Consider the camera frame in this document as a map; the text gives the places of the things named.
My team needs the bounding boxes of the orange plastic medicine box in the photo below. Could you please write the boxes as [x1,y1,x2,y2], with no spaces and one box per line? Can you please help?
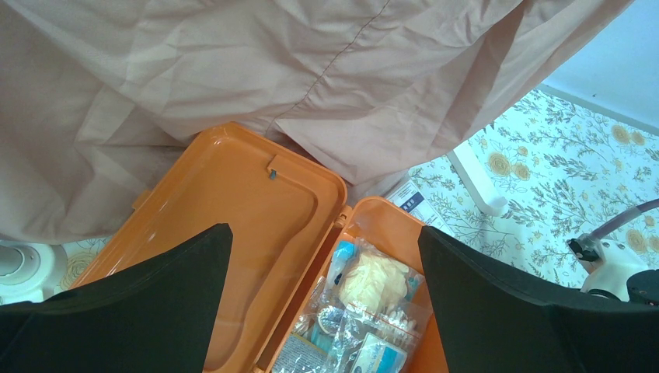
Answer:
[75,123,423,372]

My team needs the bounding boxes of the pink fabric shorts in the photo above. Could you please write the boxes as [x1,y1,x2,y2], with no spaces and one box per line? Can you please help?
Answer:
[1,1,629,244]

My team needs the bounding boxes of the silver clothes rack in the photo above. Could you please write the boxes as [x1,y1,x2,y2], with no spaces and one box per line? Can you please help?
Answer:
[1,240,67,305]

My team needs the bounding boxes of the alcohol wipes bag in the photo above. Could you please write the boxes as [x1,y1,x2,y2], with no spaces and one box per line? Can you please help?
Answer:
[326,332,409,373]

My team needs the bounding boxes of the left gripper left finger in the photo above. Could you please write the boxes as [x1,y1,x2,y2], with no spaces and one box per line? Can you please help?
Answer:
[1,224,233,372]

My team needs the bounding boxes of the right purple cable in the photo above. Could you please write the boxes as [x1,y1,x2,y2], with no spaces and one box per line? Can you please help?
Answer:
[589,197,659,243]

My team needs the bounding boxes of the bagged latex gloves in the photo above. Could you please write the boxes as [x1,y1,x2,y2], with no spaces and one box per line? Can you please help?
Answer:
[337,249,425,313]

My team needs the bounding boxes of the floral table mat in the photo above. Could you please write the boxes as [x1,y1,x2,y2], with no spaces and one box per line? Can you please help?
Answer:
[485,151,640,273]

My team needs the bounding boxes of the blue cotton swab pack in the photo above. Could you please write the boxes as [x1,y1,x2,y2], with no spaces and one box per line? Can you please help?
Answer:
[325,240,357,290]

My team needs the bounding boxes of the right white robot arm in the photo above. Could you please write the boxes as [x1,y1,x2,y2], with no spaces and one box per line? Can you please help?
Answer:
[567,235,658,306]

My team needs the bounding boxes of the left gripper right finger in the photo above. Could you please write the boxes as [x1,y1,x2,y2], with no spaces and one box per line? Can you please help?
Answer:
[417,226,658,372]

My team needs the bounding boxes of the white rectangular box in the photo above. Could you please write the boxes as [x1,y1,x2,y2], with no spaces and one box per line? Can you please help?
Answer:
[446,141,508,217]

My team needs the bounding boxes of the gauze pad packet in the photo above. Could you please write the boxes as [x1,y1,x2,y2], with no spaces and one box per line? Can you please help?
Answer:
[271,333,332,373]

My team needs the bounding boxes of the white blue medicine sachet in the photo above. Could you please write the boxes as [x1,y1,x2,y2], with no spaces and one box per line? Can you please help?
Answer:
[386,180,454,236]

